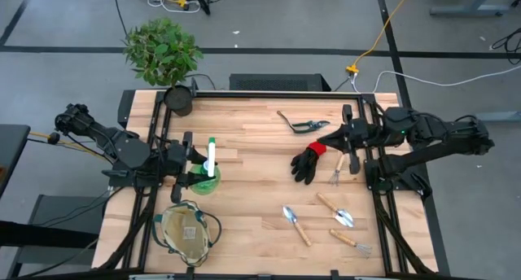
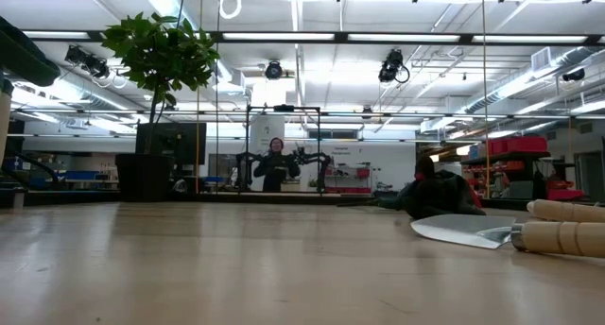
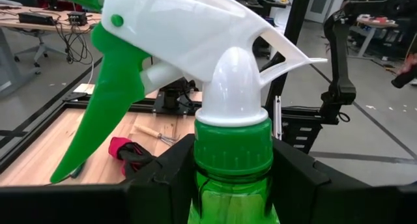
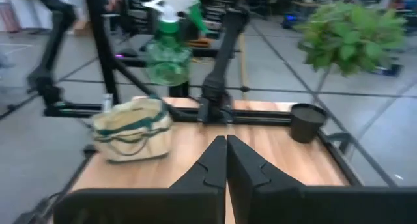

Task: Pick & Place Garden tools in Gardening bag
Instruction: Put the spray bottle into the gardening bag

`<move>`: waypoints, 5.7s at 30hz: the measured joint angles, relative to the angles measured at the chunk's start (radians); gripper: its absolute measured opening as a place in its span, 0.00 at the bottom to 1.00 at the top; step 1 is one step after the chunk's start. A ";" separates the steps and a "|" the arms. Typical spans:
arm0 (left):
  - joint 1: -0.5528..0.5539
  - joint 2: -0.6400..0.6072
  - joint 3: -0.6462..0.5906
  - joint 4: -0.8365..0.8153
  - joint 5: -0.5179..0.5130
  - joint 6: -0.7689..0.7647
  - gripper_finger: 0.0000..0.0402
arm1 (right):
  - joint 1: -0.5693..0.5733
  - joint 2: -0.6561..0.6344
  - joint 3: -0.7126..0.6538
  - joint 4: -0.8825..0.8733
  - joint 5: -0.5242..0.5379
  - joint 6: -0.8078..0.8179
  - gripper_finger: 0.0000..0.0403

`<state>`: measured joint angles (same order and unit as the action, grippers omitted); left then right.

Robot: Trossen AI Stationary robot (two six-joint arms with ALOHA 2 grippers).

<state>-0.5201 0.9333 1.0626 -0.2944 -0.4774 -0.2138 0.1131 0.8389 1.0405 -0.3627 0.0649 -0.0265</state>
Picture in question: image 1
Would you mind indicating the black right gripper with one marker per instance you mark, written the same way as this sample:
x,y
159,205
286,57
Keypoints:
x,y
358,133

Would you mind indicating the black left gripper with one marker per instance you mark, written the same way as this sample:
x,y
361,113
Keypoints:
x,y
179,162

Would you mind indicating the green spray bottle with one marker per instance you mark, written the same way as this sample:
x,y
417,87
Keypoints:
x,y
205,186

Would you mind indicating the black pruning shears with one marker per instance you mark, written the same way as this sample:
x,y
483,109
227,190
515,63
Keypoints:
x,y
305,127

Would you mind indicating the cream green gardening bag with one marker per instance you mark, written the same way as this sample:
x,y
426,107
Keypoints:
x,y
183,231

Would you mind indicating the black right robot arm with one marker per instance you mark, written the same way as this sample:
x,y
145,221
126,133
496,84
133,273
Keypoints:
x,y
439,145

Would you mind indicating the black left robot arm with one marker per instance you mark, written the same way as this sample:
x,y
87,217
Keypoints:
x,y
126,150

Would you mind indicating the black red gardening glove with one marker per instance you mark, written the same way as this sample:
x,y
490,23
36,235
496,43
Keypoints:
x,y
305,166

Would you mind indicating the black plant pot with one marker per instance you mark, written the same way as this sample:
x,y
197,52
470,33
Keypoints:
x,y
178,99

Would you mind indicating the black ventilated computer case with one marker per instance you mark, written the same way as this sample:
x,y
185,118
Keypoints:
x,y
277,82

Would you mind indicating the green leafy plant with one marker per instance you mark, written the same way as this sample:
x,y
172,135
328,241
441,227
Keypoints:
x,y
163,52

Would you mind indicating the black plug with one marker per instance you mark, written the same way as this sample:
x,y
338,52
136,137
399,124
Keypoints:
x,y
53,138

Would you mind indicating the grey foot bar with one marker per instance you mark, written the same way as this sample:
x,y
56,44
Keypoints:
x,y
496,116

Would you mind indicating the black tripod leg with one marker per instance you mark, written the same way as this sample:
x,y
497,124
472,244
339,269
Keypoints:
x,y
201,1

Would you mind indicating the black side table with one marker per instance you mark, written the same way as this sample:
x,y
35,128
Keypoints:
x,y
12,158

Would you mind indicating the grey desk leg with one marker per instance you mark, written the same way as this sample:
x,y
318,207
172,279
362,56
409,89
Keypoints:
x,y
468,9

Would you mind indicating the black aluminium table frame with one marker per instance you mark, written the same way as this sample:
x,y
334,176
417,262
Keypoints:
x,y
285,95

